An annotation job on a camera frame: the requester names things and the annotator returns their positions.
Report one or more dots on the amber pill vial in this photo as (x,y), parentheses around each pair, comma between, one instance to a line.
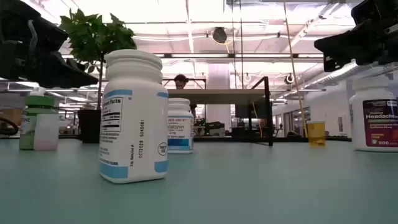
(315,133)

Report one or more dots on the white jointed robot figure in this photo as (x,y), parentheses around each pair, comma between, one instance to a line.
(38,91)

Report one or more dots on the dark background monitor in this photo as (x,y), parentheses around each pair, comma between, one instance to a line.
(248,110)

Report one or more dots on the large white blue-striped bottle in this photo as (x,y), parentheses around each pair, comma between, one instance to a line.
(133,124)

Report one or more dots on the person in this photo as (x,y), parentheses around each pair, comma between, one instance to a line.
(181,81)

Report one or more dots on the green leafy plant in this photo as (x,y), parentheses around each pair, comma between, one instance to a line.
(93,37)

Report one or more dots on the green-lid medicine bottle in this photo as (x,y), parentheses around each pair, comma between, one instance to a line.
(29,124)

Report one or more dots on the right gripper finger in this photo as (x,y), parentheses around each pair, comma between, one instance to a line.
(339,43)

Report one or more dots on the black metal table frame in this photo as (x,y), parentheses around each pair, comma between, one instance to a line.
(289,139)

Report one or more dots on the wooden shelf black metal frame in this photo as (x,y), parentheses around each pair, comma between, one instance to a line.
(217,96)

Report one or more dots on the small plain white bottle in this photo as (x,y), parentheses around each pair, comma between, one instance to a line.
(46,133)

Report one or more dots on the white Trader Joe's melatonin bottle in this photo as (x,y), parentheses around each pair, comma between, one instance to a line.
(180,130)

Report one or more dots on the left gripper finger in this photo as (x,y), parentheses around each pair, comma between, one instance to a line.
(59,73)
(74,64)

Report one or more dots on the white headache bottle maroon label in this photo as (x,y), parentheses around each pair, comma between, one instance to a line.
(357,124)

